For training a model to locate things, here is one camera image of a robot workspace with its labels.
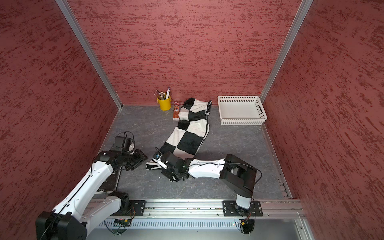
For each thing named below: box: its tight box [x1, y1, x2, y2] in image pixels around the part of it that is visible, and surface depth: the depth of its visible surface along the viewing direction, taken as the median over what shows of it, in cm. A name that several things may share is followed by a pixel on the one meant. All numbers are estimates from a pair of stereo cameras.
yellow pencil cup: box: [157, 96, 172, 111], surface depth 119 cm
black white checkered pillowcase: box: [146, 98, 212, 171], surface depth 105 cm
